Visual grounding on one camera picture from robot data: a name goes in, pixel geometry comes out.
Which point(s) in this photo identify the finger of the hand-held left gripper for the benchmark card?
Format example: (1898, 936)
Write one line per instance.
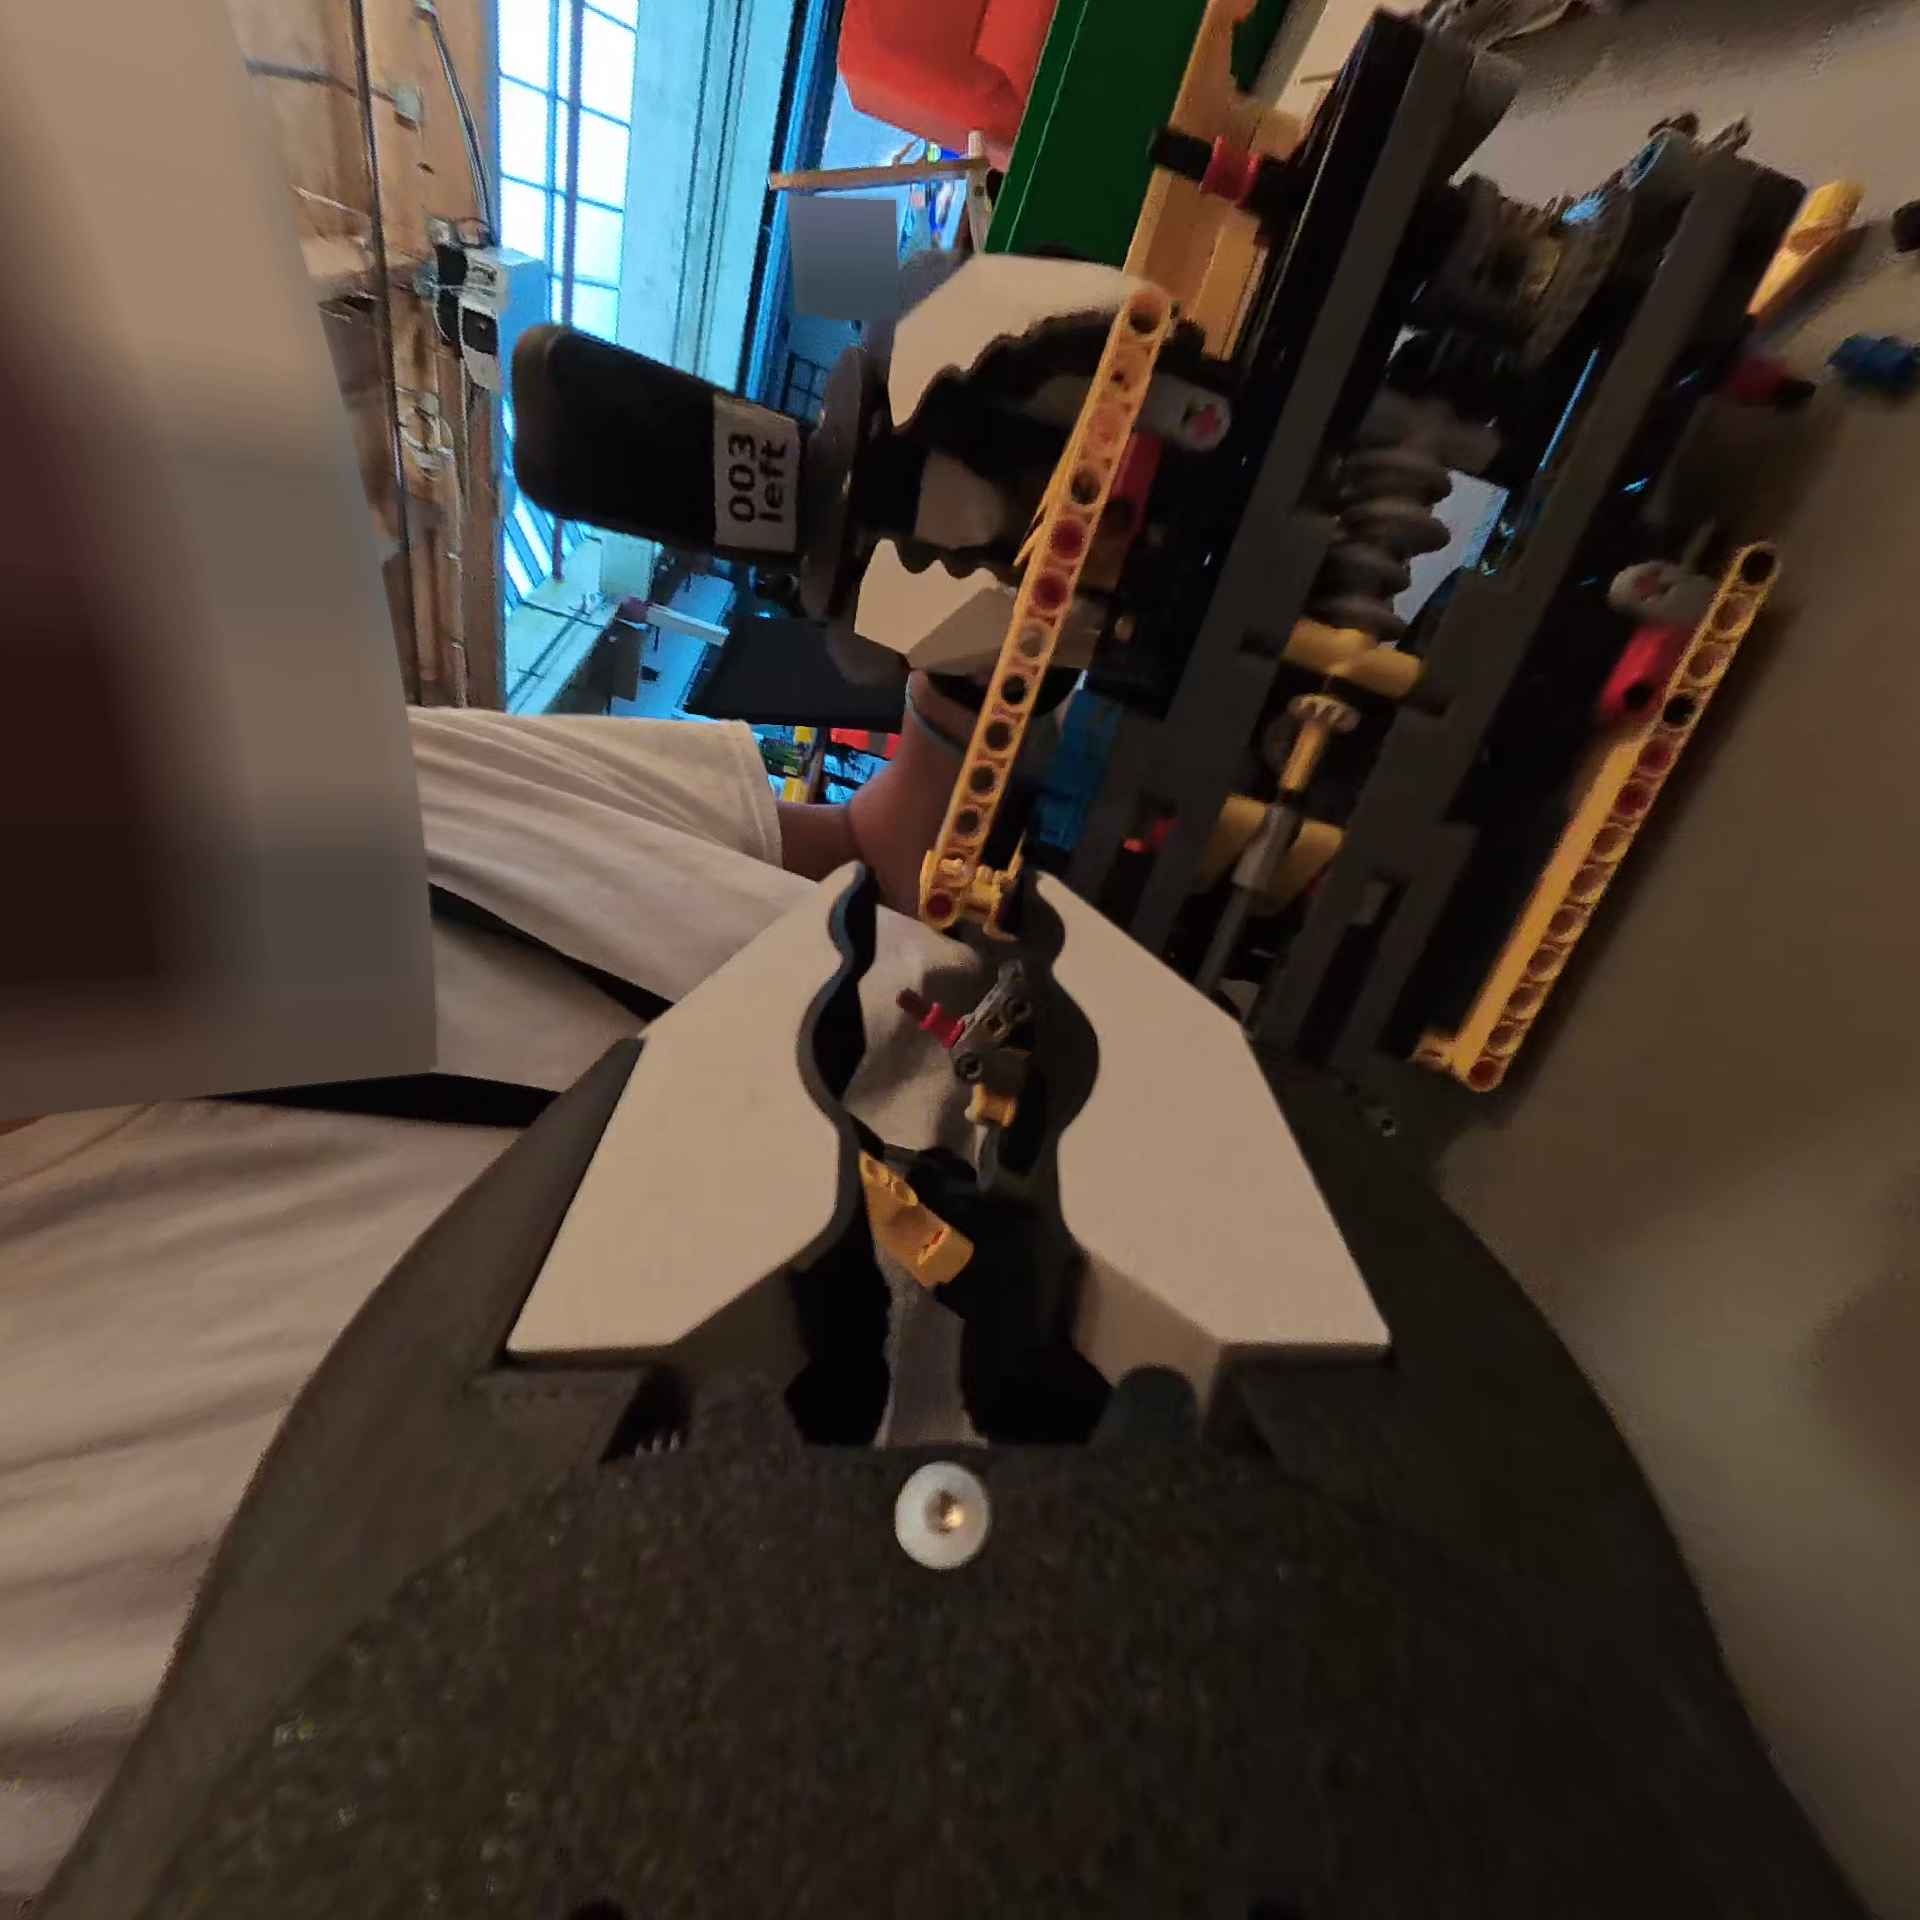
(932, 616)
(974, 300)

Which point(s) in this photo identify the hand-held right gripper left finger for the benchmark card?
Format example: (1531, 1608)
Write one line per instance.
(676, 1201)

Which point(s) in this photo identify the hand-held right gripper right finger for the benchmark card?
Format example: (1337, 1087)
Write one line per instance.
(1229, 1201)

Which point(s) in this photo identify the yellow brick car model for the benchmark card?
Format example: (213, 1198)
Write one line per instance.
(1596, 841)

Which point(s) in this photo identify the grey desk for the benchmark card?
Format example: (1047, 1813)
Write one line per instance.
(1724, 1201)

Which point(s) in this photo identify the green box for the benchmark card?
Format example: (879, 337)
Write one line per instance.
(1079, 152)

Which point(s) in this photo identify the red box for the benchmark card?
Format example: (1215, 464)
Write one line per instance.
(932, 60)

